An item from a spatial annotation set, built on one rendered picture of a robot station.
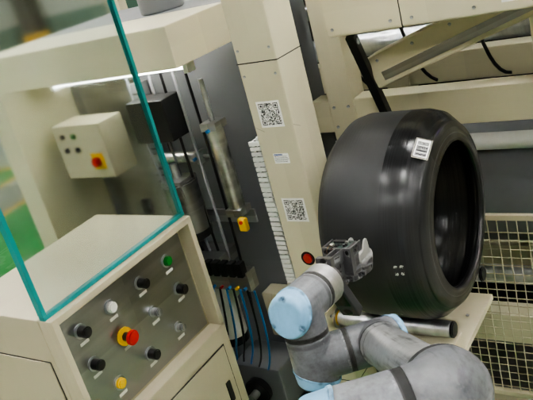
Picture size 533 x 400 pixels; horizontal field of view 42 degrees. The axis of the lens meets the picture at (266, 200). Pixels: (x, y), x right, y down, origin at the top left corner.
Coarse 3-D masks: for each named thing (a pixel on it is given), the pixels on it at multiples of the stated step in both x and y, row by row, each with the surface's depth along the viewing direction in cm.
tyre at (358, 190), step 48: (336, 144) 179; (384, 144) 170; (432, 144) 168; (336, 192) 171; (384, 192) 164; (432, 192) 165; (480, 192) 197; (384, 240) 164; (432, 240) 165; (480, 240) 196; (384, 288) 170; (432, 288) 168
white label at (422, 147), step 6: (420, 138) 167; (414, 144) 166; (420, 144) 166; (426, 144) 166; (414, 150) 165; (420, 150) 165; (426, 150) 165; (414, 156) 164; (420, 156) 164; (426, 156) 164
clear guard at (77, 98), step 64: (0, 0) 153; (64, 0) 168; (0, 64) 153; (64, 64) 168; (128, 64) 185; (0, 128) 153; (64, 128) 168; (128, 128) 185; (0, 192) 153; (64, 192) 168; (128, 192) 185; (64, 256) 168; (128, 256) 184
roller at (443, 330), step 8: (336, 320) 199; (344, 320) 197; (352, 320) 196; (360, 320) 194; (408, 320) 187; (416, 320) 186; (424, 320) 185; (432, 320) 184; (440, 320) 183; (408, 328) 186; (416, 328) 185; (424, 328) 184; (432, 328) 183; (440, 328) 181; (448, 328) 180; (456, 328) 182; (440, 336) 182; (448, 336) 181
